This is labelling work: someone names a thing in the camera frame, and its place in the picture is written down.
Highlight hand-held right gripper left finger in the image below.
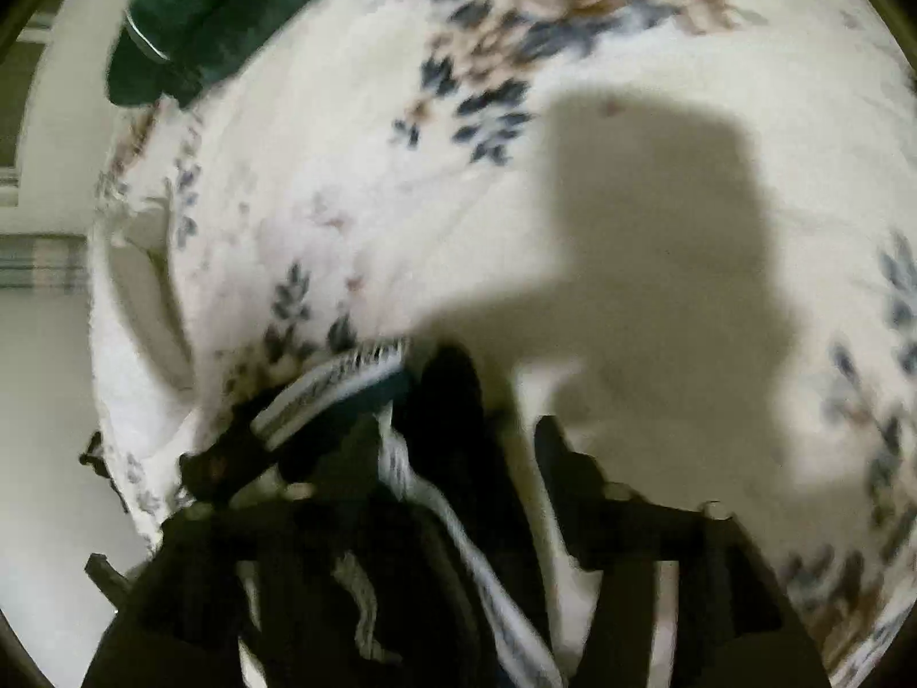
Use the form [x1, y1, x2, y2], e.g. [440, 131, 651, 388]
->
[82, 401, 338, 688]

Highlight dark green garment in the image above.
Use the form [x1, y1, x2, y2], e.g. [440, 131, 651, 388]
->
[106, 0, 403, 110]

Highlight white floral blanket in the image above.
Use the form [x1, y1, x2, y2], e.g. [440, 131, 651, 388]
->
[84, 0, 917, 688]

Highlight black shorts with striped waistband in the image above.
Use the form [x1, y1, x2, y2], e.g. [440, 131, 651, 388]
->
[240, 335, 569, 688]

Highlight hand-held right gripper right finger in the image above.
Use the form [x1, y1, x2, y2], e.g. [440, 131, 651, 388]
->
[534, 417, 833, 688]

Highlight plaid cloth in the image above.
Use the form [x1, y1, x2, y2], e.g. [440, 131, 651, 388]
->
[0, 235, 88, 295]

